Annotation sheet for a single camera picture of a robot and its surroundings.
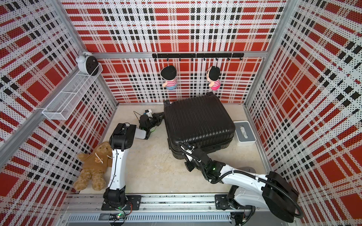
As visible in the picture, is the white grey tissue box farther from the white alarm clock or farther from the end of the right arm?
the white alarm clock

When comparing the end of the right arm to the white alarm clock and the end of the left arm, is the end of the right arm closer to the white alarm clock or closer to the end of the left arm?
the end of the left arm

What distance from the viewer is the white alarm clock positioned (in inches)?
30.7

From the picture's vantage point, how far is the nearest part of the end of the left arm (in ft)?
3.03

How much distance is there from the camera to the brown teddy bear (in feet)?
2.37
